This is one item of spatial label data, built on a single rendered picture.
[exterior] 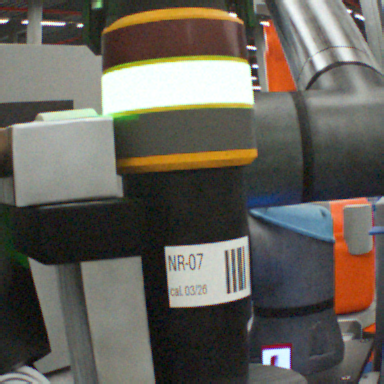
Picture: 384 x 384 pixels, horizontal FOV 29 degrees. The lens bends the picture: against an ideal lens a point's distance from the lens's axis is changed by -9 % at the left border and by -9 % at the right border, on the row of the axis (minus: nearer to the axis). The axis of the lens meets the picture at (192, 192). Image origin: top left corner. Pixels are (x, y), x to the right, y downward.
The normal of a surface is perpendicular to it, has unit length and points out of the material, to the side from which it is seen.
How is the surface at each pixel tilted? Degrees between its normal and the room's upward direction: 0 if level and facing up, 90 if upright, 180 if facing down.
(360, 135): 81
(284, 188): 128
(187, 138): 90
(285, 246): 82
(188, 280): 90
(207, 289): 90
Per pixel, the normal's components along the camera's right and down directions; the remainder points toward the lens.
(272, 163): 0.02, 0.29
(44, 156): 0.43, 0.02
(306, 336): 0.15, -0.26
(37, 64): 0.84, -0.04
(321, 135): 0.00, -0.09
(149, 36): -0.27, 0.07
